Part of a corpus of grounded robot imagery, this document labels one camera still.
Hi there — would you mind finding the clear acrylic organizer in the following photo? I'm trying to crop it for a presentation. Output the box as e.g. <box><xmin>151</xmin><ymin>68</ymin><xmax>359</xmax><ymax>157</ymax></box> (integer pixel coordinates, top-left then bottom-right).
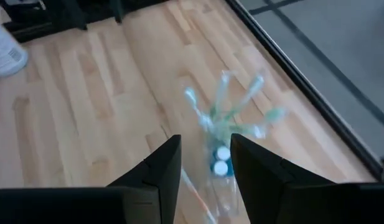
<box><xmin>179</xmin><ymin>124</ymin><xmax>242</xmax><ymax>224</ymax></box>

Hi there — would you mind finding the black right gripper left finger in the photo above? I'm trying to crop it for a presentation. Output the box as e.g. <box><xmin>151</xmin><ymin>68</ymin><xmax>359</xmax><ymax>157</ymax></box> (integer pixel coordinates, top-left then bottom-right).
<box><xmin>107</xmin><ymin>134</ymin><xmax>182</xmax><ymax>224</ymax></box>

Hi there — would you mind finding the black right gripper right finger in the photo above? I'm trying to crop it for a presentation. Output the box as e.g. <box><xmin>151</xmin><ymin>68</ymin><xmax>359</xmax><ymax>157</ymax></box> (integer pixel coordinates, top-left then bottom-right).
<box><xmin>230</xmin><ymin>133</ymin><xmax>335</xmax><ymax>224</ymax></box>

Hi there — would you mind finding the orange toothbrush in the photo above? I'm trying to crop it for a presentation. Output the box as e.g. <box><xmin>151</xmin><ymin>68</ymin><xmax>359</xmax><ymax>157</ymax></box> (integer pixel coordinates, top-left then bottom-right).
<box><xmin>180</xmin><ymin>169</ymin><xmax>218</xmax><ymax>224</ymax></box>

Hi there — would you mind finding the blue mouthwash bottle white cap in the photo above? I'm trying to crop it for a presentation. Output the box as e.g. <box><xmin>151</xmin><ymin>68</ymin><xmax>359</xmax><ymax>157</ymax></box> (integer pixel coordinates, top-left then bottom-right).
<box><xmin>209</xmin><ymin>159</ymin><xmax>235</xmax><ymax>178</ymax></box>
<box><xmin>214</xmin><ymin>146</ymin><xmax>232</xmax><ymax>162</ymax></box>

